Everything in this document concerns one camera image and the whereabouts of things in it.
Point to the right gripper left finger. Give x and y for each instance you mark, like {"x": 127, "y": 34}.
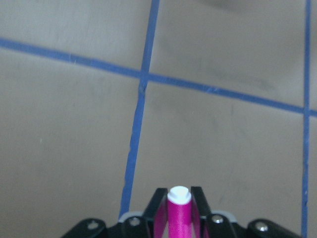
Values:
{"x": 155, "y": 213}

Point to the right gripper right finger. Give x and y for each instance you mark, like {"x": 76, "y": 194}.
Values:
{"x": 200, "y": 210}

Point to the pink pen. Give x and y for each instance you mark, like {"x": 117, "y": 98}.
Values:
{"x": 179, "y": 212}

